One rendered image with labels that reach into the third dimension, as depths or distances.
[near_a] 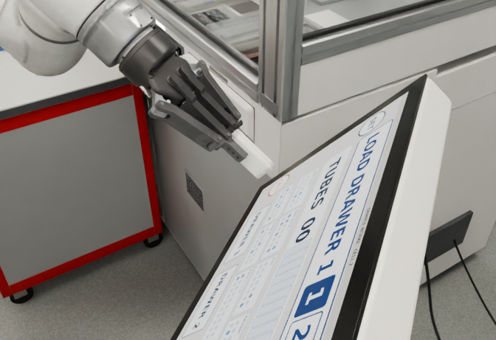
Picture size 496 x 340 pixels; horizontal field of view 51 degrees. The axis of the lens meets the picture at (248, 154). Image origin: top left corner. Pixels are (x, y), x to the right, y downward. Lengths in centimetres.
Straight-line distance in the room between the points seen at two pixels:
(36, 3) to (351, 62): 57
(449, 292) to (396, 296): 161
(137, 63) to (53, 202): 109
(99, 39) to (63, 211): 112
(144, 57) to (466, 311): 155
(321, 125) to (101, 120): 76
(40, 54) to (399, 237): 57
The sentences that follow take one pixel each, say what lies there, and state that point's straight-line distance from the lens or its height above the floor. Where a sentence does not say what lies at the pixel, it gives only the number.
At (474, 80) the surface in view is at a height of 87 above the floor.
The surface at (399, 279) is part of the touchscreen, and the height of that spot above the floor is 118.
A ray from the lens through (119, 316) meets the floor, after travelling 187.
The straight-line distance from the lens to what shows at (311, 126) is 102.
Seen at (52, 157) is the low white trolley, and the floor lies 56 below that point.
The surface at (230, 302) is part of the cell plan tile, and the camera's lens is 55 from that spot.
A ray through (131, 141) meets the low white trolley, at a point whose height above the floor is 53.
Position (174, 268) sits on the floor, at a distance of 196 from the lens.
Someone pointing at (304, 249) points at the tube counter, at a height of 112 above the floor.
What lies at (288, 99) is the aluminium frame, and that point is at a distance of 96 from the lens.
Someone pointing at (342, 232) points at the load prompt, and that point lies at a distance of 46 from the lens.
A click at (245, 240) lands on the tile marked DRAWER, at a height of 101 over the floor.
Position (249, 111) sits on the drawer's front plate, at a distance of 104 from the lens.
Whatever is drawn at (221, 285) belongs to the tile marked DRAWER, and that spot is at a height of 101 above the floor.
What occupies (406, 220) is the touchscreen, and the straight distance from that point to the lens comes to 44.
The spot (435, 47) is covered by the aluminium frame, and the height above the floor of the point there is 99.
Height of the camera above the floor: 149
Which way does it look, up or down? 38 degrees down
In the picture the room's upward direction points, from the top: straight up
